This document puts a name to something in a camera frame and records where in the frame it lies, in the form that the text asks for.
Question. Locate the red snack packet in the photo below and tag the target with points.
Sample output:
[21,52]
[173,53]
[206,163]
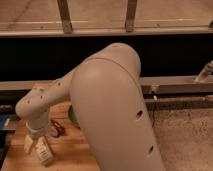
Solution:
[55,126]

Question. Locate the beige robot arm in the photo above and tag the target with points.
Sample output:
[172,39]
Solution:
[107,99]

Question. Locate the green ceramic bowl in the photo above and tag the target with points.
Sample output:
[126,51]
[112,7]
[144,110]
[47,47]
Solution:
[72,117]

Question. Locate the right metal post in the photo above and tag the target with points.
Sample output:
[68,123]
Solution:
[130,15]

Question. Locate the white plastic bottle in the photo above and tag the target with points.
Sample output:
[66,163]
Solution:
[43,151]

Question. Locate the metal post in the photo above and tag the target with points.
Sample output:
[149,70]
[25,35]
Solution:
[130,15]
[65,16]

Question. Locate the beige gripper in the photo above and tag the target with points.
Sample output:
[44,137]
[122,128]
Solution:
[33,133]

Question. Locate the left metal post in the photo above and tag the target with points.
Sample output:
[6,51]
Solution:
[65,16]

